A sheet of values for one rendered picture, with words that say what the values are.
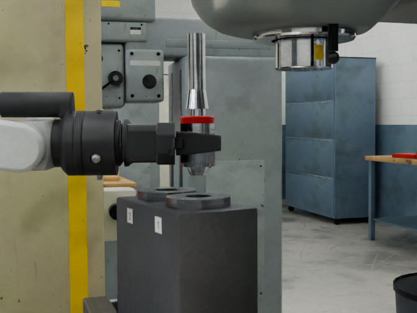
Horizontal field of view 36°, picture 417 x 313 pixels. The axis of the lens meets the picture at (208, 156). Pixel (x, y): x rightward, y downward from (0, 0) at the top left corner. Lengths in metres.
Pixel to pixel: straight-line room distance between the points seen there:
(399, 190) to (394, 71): 1.41
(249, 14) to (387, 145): 7.57
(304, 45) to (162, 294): 0.46
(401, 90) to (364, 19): 7.32
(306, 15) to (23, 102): 0.49
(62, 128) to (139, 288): 0.26
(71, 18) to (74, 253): 0.79
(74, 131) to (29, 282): 1.46
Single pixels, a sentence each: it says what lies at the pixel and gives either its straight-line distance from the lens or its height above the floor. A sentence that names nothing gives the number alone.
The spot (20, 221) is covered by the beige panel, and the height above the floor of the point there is 0.91.
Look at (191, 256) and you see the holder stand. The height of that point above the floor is 1.07.
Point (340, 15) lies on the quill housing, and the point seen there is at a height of 1.32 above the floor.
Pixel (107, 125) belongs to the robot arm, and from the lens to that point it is 0.85.
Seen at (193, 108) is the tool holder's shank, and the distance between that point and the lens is 0.87.
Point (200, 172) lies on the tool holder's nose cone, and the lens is 0.87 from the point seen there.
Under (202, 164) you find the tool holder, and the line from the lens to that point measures 0.86.
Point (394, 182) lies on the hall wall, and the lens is 7.94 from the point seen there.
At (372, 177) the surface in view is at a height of 0.66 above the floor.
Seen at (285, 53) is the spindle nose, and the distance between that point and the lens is 0.53.
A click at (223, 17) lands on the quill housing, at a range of 0.51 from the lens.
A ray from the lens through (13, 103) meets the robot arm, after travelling 0.88.
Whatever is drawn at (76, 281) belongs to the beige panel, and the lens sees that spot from 2.28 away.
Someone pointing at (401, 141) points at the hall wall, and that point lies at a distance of 7.81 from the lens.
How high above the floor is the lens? 1.24
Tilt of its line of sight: 3 degrees down
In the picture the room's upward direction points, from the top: straight up
